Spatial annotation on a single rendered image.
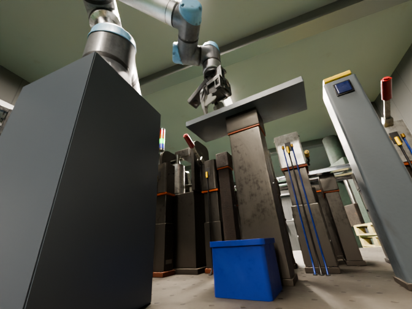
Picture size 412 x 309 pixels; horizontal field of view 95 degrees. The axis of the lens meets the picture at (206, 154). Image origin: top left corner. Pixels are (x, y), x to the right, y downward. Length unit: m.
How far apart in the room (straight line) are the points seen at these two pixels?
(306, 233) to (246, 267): 0.30
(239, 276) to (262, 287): 0.04
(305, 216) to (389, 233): 0.21
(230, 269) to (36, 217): 0.30
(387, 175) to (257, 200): 0.26
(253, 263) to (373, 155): 0.33
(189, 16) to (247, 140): 0.44
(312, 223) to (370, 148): 0.25
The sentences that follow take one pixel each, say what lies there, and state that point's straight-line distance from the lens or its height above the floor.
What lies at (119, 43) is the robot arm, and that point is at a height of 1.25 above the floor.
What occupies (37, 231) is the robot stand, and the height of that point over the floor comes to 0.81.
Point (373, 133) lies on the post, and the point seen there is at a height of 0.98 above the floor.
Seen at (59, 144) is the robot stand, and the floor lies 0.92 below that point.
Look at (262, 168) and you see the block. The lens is 0.51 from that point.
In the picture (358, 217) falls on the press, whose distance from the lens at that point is 4.68.
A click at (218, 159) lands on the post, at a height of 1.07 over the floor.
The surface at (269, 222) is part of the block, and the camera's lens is 0.49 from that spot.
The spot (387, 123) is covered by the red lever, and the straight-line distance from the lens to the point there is 0.72.
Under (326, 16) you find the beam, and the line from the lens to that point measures 2.91.
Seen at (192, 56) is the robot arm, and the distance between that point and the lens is 0.82.
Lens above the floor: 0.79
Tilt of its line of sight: 25 degrees up
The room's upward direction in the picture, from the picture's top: 4 degrees counter-clockwise
